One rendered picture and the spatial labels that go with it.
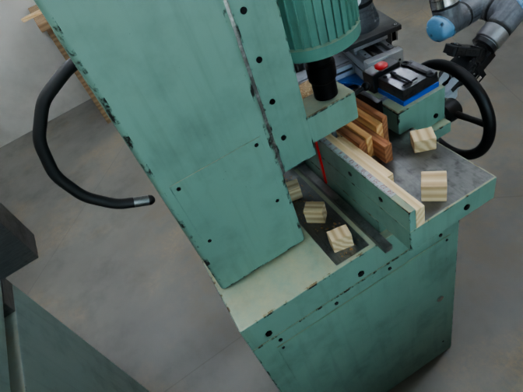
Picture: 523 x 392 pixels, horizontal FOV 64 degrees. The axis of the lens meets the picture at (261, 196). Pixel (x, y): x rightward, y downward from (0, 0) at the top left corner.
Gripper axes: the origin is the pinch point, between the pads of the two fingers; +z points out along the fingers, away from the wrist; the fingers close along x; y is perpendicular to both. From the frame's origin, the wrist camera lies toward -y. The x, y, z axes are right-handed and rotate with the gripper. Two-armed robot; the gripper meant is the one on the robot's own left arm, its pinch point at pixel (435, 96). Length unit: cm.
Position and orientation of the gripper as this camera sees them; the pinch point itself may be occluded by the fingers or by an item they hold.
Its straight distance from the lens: 135.3
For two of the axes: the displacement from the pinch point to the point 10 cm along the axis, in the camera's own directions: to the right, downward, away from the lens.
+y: 6.7, 3.3, 6.6
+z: -6.0, 7.7, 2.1
